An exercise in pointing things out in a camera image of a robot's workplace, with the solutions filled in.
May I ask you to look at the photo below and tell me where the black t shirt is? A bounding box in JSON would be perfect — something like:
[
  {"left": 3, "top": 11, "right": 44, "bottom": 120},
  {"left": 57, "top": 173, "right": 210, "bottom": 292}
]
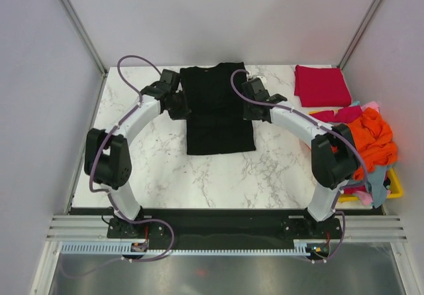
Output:
[{"left": 180, "top": 62, "right": 256, "bottom": 156}]

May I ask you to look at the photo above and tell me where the yellow plastic bin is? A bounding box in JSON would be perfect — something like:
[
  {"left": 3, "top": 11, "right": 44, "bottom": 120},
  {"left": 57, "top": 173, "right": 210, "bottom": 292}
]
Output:
[{"left": 307, "top": 109, "right": 404, "bottom": 204}]

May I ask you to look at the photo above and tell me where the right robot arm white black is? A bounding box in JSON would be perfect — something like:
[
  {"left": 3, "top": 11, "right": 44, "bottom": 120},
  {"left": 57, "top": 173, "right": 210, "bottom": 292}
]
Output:
[{"left": 235, "top": 77, "right": 365, "bottom": 238}]

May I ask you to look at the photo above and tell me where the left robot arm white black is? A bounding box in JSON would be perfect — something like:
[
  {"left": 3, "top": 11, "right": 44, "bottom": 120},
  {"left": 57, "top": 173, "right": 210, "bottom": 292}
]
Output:
[{"left": 83, "top": 70, "right": 191, "bottom": 237}]

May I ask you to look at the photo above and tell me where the folded red t shirt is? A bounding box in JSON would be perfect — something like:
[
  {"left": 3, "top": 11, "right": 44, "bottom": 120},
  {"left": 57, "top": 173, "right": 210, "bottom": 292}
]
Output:
[{"left": 294, "top": 65, "right": 352, "bottom": 107}]

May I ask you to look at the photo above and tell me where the magenta garment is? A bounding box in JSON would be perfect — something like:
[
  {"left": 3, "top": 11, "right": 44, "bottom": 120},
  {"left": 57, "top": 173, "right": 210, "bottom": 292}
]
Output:
[{"left": 310, "top": 105, "right": 362, "bottom": 124}]

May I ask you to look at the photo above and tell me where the pink garment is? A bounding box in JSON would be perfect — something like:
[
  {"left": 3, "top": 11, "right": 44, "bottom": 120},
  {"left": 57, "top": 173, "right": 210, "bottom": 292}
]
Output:
[{"left": 350, "top": 101, "right": 380, "bottom": 112}]

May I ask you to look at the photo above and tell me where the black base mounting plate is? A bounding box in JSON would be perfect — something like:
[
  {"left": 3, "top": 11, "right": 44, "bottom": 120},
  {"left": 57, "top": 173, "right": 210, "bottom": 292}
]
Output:
[{"left": 70, "top": 208, "right": 343, "bottom": 250}]

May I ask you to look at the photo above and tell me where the orange t shirt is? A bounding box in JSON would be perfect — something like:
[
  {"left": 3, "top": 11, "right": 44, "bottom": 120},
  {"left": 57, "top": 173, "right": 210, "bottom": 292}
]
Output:
[{"left": 347, "top": 107, "right": 398, "bottom": 173}]

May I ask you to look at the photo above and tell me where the grey blue garment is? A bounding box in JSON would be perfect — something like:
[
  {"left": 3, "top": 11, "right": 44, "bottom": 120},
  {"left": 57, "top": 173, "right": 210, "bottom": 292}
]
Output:
[{"left": 360, "top": 166, "right": 390, "bottom": 208}]

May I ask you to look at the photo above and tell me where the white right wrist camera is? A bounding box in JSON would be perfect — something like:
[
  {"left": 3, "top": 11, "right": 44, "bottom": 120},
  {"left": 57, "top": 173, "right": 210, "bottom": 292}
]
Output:
[{"left": 247, "top": 72, "right": 268, "bottom": 84}]

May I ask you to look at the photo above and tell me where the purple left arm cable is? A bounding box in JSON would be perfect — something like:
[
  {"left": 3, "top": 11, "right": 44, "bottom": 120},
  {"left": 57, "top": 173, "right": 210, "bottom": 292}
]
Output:
[{"left": 58, "top": 54, "right": 176, "bottom": 279}]

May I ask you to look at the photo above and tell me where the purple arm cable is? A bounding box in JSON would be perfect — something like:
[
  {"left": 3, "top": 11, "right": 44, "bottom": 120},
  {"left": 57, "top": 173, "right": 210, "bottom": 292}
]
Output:
[
  {"left": 58, "top": 54, "right": 176, "bottom": 279},
  {"left": 230, "top": 69, "right": 368, "bottom": 265}
]

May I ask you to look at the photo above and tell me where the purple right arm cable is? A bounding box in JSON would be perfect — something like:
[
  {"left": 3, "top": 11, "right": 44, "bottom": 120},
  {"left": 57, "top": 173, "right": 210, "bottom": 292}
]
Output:
[{"left": 230, "top": 69, "right": 368, "bottom": 265}]

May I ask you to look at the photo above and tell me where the aluminium front rail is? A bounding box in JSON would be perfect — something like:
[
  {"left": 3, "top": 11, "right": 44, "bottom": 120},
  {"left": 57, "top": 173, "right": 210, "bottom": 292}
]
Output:
[{"left": 47, "top": 215, "right": 407, "bottom": 243}]

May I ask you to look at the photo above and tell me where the right aluminium frame post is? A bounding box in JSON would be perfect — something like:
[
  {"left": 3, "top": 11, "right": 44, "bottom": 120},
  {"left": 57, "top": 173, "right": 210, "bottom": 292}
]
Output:
[{"left": 337, "top": 0, "right": 385, "bottom": 70}]

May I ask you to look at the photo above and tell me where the aluminium frame post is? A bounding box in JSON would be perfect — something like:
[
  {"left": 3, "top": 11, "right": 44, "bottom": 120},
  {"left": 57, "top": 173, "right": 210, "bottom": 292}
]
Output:
[
  {"left": 337, "top": 0, "right": 385, "bottom": 70},
  {"left": 59, "top": 0, "right": 108, "bottom": 78}
]

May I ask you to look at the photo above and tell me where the left aluminium frame post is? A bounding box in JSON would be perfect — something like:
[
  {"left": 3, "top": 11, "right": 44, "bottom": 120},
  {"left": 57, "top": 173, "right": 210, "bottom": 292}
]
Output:
[{"left": 59, "top": 0, "right": 108, "bottom": 78}]

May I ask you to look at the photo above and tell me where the white slotted cable duct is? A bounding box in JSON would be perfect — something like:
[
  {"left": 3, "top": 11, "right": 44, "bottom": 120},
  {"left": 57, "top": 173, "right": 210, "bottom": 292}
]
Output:
[{"left": 60, "top": 241, "right": 310, "bottom": 257}]

